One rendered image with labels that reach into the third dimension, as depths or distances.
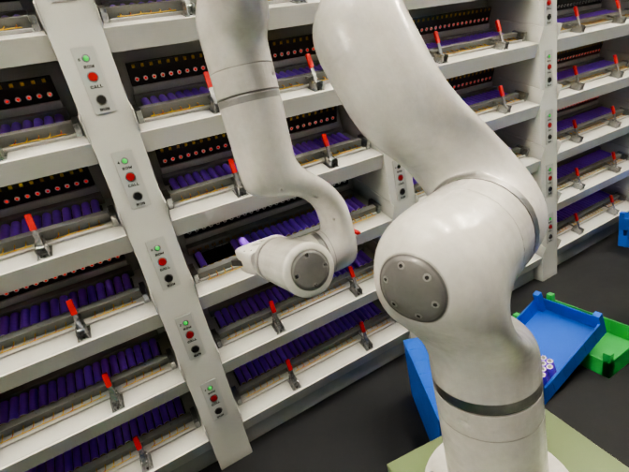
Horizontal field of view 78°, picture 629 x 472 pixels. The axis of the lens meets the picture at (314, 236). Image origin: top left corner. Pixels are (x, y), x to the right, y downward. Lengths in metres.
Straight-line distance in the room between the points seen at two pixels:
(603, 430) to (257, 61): 1.15
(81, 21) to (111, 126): 0.19
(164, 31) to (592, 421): 1.37
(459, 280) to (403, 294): 0.05
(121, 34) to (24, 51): 0.17
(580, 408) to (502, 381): 0.88
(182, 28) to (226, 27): 0.42
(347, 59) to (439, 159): 0.14
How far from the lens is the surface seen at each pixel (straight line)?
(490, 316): 0.35
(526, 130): 1.70
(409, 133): 0.41
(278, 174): 0.56
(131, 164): 0.92
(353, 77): 0.40
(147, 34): 0.95
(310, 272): 0.57
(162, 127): 0.93
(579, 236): 2.03
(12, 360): 1.08
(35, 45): 0.95
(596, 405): 1.34
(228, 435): 1.23
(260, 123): 0.55
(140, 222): 0.93
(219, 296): 1.02
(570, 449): 0.72
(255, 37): 0.57
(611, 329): 1.59
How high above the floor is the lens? 0.91
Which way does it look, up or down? 19 degrees down
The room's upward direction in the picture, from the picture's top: 13 degrees counter-clockwise
